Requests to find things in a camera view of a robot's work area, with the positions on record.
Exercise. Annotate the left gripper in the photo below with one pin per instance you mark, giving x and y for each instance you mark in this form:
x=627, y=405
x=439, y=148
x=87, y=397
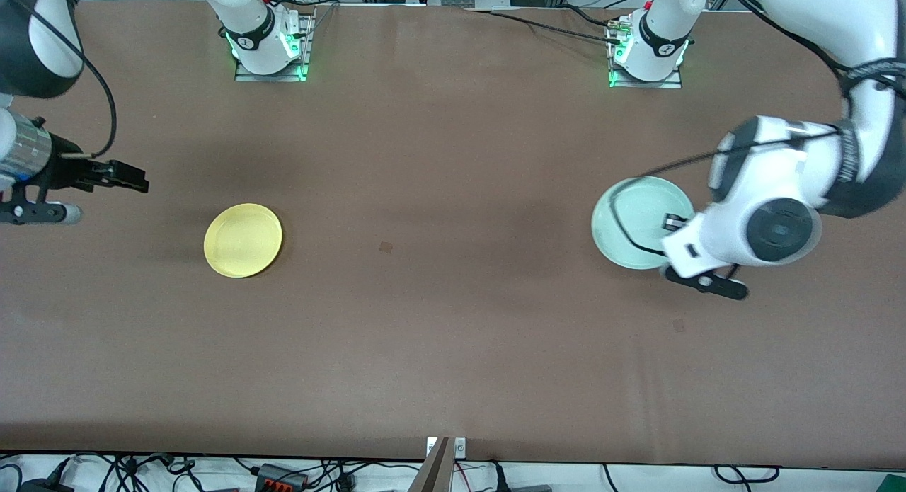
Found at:
x=671, y=224

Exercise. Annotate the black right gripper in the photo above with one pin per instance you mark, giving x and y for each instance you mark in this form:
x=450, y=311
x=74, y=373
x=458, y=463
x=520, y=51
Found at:
x=66, y=170

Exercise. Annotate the pale green round plate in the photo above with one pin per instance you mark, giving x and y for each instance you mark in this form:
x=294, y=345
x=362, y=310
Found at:
x=640, y=216

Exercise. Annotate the yellow round plate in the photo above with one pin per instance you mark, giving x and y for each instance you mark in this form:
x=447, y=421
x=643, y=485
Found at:
x=243, y=240

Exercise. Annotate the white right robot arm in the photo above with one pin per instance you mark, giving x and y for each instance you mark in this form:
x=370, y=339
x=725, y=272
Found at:
x=241, y=0

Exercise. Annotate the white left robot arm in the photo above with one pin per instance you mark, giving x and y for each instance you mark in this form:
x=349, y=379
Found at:
x=835, y=18

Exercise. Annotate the black red power strip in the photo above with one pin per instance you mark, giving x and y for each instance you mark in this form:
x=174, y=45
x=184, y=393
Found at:
x=282, y=478

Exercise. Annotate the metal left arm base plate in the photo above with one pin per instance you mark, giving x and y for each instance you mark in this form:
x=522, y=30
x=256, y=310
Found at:
x=648, y=85

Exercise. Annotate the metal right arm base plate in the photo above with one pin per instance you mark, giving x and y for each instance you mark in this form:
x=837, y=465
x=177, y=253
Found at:
x=272, y=77

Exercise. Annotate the small white metal bracket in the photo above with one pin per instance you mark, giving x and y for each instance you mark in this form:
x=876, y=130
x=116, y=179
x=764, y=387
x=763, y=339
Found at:
x=460, y=447
x=429, y=446

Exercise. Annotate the aluminium profile post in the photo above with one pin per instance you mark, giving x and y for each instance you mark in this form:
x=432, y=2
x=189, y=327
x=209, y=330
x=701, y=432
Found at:
x=435, y=474

